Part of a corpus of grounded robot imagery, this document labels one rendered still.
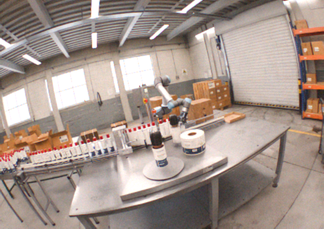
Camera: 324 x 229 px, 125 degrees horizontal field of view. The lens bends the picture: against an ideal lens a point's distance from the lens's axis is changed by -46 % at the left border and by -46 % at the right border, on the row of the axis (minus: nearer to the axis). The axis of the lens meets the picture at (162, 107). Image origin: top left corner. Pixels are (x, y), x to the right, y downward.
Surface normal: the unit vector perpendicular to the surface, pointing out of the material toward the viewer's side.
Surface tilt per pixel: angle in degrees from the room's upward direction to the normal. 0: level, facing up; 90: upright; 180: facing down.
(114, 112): 90
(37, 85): 90
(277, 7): 90
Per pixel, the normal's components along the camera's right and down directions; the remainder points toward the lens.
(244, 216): -0.20, -0.96
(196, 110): 0.29, 0.11
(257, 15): -0.89, 0.26
